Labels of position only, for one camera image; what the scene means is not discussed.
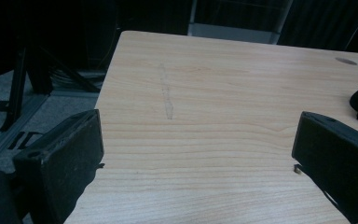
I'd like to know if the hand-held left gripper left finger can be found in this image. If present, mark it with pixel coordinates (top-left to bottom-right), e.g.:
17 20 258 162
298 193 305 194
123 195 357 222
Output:
12 108 105 224

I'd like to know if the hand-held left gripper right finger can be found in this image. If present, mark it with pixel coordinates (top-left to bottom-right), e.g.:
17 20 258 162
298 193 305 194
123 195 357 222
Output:
291 111 358 224

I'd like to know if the black metal stand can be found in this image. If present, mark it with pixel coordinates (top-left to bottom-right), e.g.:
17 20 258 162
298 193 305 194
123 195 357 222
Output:
0 36 102 133

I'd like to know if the dark curtain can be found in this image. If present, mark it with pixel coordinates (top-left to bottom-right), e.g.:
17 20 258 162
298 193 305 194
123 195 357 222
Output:
278 0 358 54

